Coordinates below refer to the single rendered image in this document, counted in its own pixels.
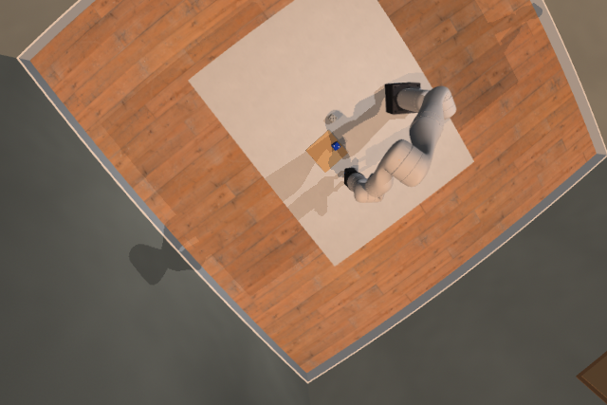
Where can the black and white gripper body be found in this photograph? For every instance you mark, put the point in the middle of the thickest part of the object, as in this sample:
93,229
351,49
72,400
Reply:
349,175

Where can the orange square mat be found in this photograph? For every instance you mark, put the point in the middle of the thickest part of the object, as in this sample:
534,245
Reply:
324,154

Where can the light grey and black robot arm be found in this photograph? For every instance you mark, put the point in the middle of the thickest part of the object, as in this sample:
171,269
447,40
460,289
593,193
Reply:
403,160

